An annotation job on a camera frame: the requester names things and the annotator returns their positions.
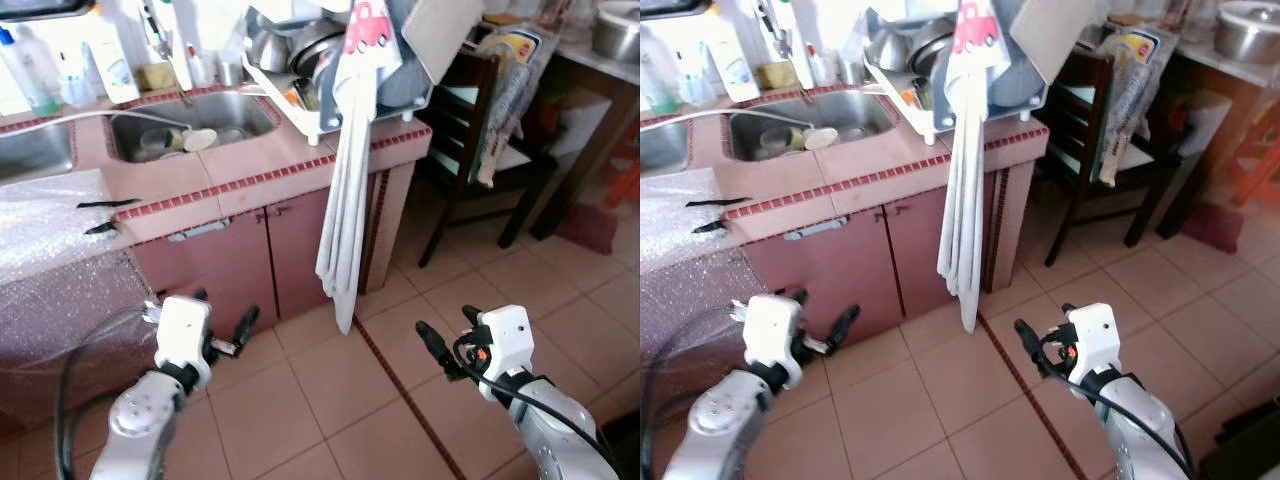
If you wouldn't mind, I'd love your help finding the clear bubble wrap sheet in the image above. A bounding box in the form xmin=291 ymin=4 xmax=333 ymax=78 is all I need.
xmin=640 ymin=168 xmax=766 ymax=421
xmin=0 ymin=168 xmax=156 ymax=431

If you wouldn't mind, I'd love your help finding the dark wooden chair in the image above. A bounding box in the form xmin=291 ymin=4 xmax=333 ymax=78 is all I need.
xmin=413 ymin=45 xmax=563 ymax=269
xmin=1035 ymin=45 xmax=1186 ymax=269

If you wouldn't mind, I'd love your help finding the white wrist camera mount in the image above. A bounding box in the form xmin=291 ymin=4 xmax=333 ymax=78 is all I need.
xmin=477 ymin=305 xmax=536 ymax=403
xmin=745 ymin=295 xmax=804 ymax=391
xmin=155 ymin=296 xmax=213 ymax=391
xmin=1065 ymin=303 xmax=1121 ymax=396

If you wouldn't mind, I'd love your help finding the white towel red car print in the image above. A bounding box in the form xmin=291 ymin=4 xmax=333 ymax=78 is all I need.
xmin=937 ymin=0 xmax=1016 ymax=334
xmin=316 ymin=0 xmax=406 ymax=336

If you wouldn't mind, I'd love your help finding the yellow sponge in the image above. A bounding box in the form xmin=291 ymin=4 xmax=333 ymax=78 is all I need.
xmin=135 ymin=62 xmax=181 ymax=93
xmin=755 ymin=62 xmax=801 ymax=91

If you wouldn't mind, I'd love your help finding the grey cutting board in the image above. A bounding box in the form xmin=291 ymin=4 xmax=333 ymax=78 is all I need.
xmin=403 ymin=0 xmax=488 ymax=86
xmin=1008 ymin=0 xmax=1098 ymax=84

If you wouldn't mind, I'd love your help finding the round steel cup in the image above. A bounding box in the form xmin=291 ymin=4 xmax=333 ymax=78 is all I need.
xmin=138 ymin=125 xmax=186 ymax=163
xmin=758 ymin=125 xmax=806 ymax=161

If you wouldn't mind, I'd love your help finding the metal cabinet handle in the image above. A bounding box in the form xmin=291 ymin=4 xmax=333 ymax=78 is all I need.
xmin=785 ymin=217 xmax=851 ymax=242
xmin=167 ymin=218 xmax=232 ymax=244

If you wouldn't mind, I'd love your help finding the stainless steel pot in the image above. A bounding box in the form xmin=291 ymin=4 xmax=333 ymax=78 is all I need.
xmin=248 ymin=28 xmax=293 ymax=74
xmin=288 ymin=18 xmax=348 ymax=81
xmin=905 ymin=18 xmax=961 ymax=79
xmin=868 ymin=28 xmax=911 ymax=73

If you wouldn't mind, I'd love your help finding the clear plastic cup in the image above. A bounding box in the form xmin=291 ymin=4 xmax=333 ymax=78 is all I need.
xmin=675 ymin=50 xmax=716 ymax=106
xmin=57 ymin=50 xmax=98 ymax=108

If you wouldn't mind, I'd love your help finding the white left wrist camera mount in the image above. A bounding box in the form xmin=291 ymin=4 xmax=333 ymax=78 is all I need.
xmin=745 ymin=295 xmax=804 ymax=391
xmin=155 ymin=296 xmax=213 ymax=391

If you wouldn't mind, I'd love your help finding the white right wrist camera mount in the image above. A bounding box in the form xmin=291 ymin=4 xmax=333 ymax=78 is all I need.
xmin=1065 ymin=303 xmax=1121 ymax=396
xmin=477 ymin=305 xmax=536 ymax=403

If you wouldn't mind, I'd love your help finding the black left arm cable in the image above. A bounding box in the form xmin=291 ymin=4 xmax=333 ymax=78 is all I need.
xmin=55 ymin=305 xmax=161 ymax=480
xmin=640 ymin=305 xmax=746 ymax=480

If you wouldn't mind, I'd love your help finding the printed plastic bag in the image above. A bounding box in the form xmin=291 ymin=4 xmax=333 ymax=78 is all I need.
xmin=1095 ymin=25 xmax=1166 ymax=188
xmin=475 ymin=25 xmax=546 ymax=188

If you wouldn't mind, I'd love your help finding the red stool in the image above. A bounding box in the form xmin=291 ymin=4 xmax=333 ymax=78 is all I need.
xmin=1230 ymin=120 xmax=1280 ymax=208
xmin=598 ymin=120 xmax=641 ymax=208

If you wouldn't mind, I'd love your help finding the white detergent bottle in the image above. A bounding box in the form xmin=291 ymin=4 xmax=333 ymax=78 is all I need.
xmin=700 ymin=5 xmax=761 ymax=103
xmin=85 ymin=5 xmax=141 ymax=104

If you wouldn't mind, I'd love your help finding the thin white water hose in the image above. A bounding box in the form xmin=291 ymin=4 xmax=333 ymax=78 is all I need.
xmin=640 ymin=108 xmax=811 ymax=133
xmin=0 ymin=108 xmax=193 ymax=136

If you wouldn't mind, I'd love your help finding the large steel cooking pot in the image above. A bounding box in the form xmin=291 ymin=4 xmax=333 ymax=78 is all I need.
xmin=590 ymin=0 xmax=641 ymax=64
xmin=1213 ymin=0 xmax=1280 ymax=66

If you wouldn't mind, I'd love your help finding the pink cabinet door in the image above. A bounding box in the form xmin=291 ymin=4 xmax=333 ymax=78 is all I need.
xmin=745 ymin=208 xmax=896 ymax=331
xmin=130 ymin=208 xmax=276 ymax=336
xmin=265 ymin=185 xmax=336 ymax=321
xmin=885 ymin=185 xmax=956 ymax=321

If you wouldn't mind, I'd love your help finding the black pan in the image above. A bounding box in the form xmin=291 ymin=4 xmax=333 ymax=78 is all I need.
xmin=0 ymin=0 xmax=96 ymax=23
xmin=640 ymin=0 xmax=716 ymax=18

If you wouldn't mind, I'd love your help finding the dark wooden table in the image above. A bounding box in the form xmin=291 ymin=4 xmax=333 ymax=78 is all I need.
xmin=528 ymin=40 xmax=641 ymax=241
xmin=1155 ymin=40 xmax=1280 ymax=239

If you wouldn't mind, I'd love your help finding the white dish rack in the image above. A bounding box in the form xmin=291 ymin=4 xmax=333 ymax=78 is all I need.
xmin=243 ymin=0 xmax=438 ymax=148
xmin=862 ymin=0 xmax=1051 ymax=146

